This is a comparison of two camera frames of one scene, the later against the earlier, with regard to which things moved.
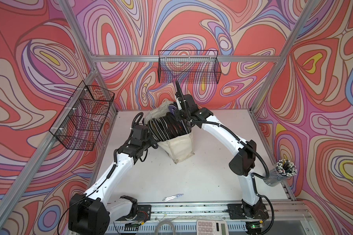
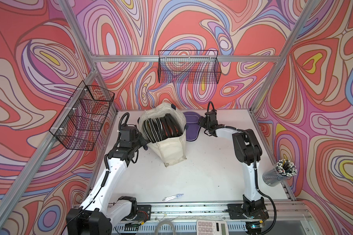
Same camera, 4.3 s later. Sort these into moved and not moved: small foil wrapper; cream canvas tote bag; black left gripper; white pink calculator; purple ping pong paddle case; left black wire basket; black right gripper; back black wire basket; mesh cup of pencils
Moved: black left gripper; purple ping pong paddle case; black right gripper; cream canvas tote bag
Not moved: small foil wrapper; back black wire basket; white pink calculator; left black wire basket; mesh cup of pencils
